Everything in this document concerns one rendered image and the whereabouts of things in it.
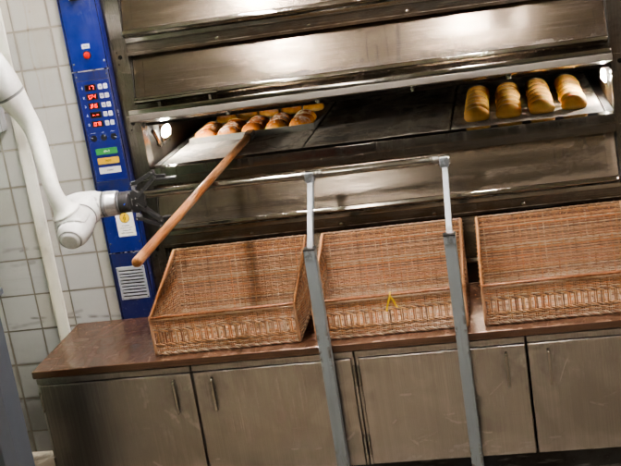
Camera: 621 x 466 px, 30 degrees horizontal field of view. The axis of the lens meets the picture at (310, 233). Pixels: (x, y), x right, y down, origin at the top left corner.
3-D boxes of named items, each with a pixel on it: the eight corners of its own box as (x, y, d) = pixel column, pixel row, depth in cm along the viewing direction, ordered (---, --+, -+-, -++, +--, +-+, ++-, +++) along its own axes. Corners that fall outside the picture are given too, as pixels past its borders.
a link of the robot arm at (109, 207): (110, 213, 410) (127, 211, 409) (103, 220, 402) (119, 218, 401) (105, 188, 408) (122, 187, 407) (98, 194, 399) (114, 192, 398)
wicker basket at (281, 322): (183, 312, 472) (171, 248, 465) (319, 298, 463) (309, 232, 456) (152, 358, 426) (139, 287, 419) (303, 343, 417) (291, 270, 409)
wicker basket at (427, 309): (329, 298, 461) (319, 231, 454) (471, 283, 452) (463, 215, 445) (313, 343, 415) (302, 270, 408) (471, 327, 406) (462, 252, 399)
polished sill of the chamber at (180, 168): (155, 175, 466) (153, 165, 465) (614, 120, 434) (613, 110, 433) (151, 178, 461) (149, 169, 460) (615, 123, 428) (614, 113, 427)
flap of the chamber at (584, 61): (129, 122, 440) (145, 123, 459) (613, 59, 407) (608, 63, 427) (128, 116, 440) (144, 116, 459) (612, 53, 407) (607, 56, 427)
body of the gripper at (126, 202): (120, 188, 407) (146, 185, 405) (125, 211, 409) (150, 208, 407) (115, 193, 399) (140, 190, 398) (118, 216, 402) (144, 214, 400)
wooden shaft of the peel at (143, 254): (141, 267, 323) (140, 257, 323) (131, 269, 324) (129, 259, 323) (251, 141, 486) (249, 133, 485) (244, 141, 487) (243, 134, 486)
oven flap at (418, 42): (138, 104, 452) (133, 54, 454) (607, 42, 420) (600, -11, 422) (134, 102, 448) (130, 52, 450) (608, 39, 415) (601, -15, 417)
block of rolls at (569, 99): (467, 97, 508) (465, 85, 507) (578, 83, 500) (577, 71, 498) (464, 124, 451) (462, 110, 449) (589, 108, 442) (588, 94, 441)
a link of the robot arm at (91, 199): (111, 210, 412) (103, 228, 401) (70, 214, 415) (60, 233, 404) (103, 183, 407) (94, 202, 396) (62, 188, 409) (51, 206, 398)
